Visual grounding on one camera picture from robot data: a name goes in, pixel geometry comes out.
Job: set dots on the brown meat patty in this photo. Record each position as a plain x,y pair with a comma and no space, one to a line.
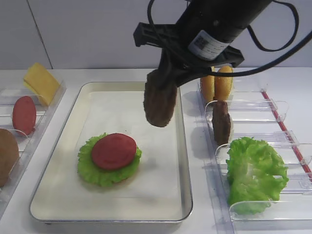
159,104
221,123

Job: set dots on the red tomato slice on tray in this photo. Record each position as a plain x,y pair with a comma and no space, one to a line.
114,151

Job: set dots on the golden bun half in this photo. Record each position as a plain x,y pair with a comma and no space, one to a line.
222,87
207,88

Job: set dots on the green lettuce on tray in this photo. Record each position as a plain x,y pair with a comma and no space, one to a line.
91,173

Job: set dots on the red tomato slice in rack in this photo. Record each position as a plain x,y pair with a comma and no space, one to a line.
24,115

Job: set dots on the metal tray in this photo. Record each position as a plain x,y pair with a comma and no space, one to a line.
160,189

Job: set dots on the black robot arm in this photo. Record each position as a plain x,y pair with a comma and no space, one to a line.
199,40

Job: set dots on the red rail strip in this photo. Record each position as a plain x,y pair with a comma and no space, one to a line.
295,148

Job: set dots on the brown meat patty in rack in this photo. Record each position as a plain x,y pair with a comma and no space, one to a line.
221,123

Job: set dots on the brown bun top in rack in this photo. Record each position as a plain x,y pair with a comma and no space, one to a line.
9,154

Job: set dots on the green lettuce leaf in rack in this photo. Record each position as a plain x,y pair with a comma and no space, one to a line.
256,174

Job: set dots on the clear plastic rack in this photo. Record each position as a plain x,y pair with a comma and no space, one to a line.
251,116
27,144

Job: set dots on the golden bun half left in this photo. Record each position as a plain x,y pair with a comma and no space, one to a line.
207,88

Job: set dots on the yellow cheese slice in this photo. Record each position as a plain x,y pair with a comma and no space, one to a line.
41,82

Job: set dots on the golden bun half right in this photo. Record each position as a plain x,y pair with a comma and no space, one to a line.
222,87

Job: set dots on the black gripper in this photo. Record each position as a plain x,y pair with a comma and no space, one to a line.
175,55

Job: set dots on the clear plastic left rack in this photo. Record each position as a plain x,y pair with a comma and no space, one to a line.
27,144

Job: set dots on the clear plastic right rack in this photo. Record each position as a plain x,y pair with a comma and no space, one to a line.
251,116

